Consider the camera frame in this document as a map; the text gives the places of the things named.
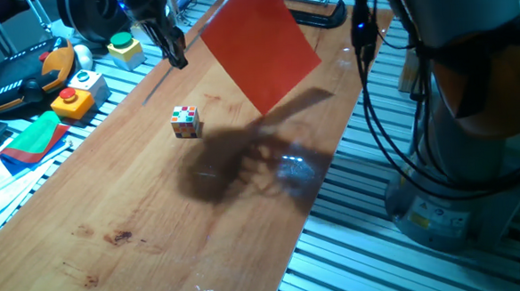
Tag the small Rubik's cube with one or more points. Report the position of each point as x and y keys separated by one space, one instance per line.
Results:
x=185 y=122

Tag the tan wooden block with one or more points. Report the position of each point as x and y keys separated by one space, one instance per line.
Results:
x=408 y=75

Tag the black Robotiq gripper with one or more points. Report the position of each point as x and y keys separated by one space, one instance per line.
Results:
x=146 y=6

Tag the white box with green button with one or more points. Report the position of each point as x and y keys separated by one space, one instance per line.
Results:
x=92 y=85

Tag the orange wooden board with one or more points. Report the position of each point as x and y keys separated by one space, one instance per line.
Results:
x=247 y=235

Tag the red flag with white stick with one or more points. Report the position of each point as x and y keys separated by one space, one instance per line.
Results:
x=259 y=47

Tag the yellow box with red button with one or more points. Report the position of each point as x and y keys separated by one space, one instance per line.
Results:
x=73 y=106

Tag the white yellow cardboard box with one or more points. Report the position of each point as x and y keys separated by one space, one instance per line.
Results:
x=140 y=36

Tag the folded green red blue flags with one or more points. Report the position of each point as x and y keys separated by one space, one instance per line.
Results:
x=32 y=139

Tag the black round reel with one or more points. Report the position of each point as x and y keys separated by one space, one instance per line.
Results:
x=79 y=17

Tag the black C-clamp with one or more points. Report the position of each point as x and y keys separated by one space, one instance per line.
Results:
x=325 y=19

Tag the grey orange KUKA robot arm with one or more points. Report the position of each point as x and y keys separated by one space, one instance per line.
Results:
x=480 y=9

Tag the black orange teach pendant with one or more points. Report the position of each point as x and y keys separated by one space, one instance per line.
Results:
x=20 y=73

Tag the yellow box with green button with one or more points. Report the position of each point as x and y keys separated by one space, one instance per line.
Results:
x=123 y=50

